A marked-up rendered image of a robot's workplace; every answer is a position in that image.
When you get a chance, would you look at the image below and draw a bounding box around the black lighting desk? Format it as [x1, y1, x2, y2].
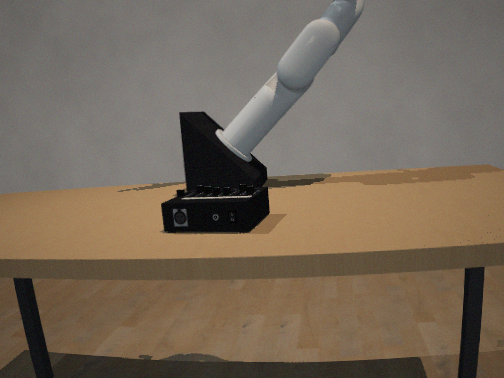
[161, 184, 270, 233]

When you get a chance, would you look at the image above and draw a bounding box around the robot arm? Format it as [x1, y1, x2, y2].
[216, 0, 364, 162]

